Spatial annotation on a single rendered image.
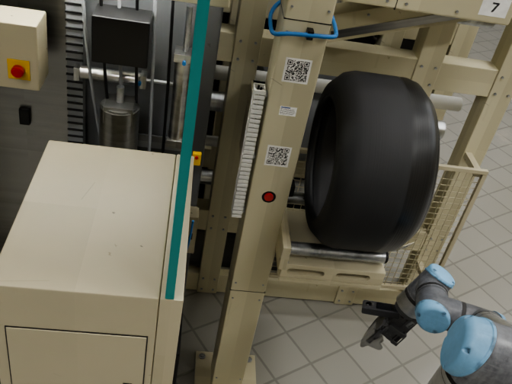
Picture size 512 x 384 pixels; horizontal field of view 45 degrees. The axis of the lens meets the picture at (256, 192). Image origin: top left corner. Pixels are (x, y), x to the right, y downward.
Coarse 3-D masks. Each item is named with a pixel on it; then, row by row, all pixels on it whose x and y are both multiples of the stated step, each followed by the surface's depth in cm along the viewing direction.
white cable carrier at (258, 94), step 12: (264, 84) 181; (252, 96) 181; (264, 96) 179; (252, 108) 185; (252, 120) 183; (252, 132) 185; (252, 144) 188; (252, 156) 190; (240, 168) 193; (240, 180) 196; (240, 192) 199; (240, 204) 202; (240, 216) 205
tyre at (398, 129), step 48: (336, 96) 188; (384, 96) 180; (336, 144) 181; (384, 144) 174; (432, 144) 177; (336, 192) 179; (384, 192) 175; (432, 192) 180; (336, 240) 189; (384, 240) 187
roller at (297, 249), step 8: (296, 248) 203; (304, 248) 204; (312, 248) 204; (320, 248) 204; (328, 248) 205; (336, 248) 205; (312, 256) 205; (320, 256) 205; (328, 256) 205; (336, 256) 205; (344, 256) 206; (352, 256) 206; (360, 256) 206; (368, 256) 206; (376, 256) 207; (384, 256) 207
